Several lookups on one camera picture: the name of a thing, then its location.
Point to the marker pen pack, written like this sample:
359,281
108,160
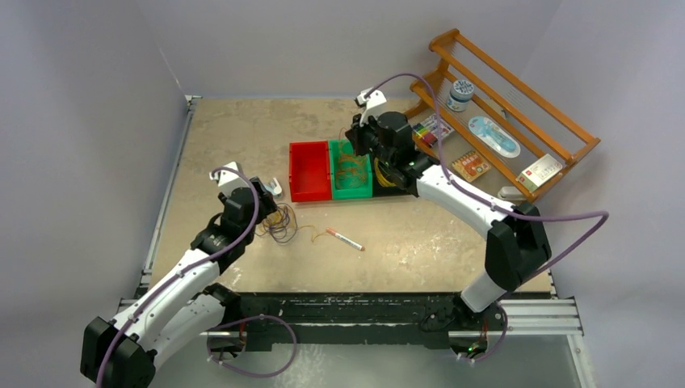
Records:
426,132

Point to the blue blister pack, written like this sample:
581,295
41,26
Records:
488,131

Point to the wooden shelf rack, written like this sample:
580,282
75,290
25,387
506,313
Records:
536,124

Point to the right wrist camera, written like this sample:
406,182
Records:
373,104

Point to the white red box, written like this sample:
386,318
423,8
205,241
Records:
539,173

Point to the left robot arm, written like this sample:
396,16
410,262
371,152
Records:
128,349

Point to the orange white marker pen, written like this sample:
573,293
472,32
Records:
345,239

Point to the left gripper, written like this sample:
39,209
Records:
266,205

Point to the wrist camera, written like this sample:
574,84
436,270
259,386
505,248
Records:
226,178
373,104

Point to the black plastic bin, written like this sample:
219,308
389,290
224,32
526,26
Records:
378,189

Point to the white stapler on shelf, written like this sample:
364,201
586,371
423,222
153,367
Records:
511,193

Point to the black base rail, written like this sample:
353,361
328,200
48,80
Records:
433,320

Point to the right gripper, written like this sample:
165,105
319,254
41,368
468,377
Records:
356,134

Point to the red plastic bin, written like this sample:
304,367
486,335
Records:
309,171

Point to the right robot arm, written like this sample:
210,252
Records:
515,245

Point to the white round jar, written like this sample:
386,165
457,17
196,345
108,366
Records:
460,95

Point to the orange spiral notebook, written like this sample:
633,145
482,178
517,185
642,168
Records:
471,166

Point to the green plastic bin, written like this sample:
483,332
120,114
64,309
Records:
350,175

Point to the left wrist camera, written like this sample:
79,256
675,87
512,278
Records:
226,178

